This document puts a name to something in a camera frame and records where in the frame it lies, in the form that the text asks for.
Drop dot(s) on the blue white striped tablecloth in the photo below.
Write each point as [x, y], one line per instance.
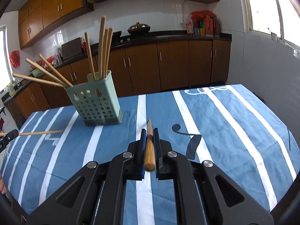
[222, 133]

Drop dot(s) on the small side window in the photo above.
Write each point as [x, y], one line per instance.
[4, 58]

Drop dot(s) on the dark wok with lid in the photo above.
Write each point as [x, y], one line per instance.
[138, 29]

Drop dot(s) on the red plastic bag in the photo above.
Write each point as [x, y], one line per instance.
[14, 59]

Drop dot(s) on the brown kitchen base cabinets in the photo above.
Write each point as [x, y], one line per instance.
[175, 63]

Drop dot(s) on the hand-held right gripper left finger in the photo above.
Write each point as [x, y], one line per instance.
[143, 154]

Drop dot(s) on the large kitchen window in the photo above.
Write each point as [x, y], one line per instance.
[269, 7]

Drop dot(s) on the row of condiment bottles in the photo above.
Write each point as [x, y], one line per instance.
[206, 25]

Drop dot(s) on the sink faucet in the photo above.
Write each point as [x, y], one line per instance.
[18, 83]

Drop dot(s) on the stack of colourful dishes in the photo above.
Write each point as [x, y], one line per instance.
[42, 66]

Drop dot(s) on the brown countertop box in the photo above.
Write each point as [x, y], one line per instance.
[71, 49]

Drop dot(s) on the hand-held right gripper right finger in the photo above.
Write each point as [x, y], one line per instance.
[156, 159]

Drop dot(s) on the yellow package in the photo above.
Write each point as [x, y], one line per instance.
[11, 89]

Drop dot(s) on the utensil rack on counter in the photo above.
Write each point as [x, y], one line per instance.
[59, 55]

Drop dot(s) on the red bottle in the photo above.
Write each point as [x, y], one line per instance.
[84, 45]

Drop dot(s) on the person's left hand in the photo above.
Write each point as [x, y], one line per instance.
[2, 186]

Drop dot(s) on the green perforated chopstick holder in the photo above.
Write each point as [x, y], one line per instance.
[98, 107]

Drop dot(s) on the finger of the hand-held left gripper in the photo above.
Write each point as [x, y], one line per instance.
[10, 137]

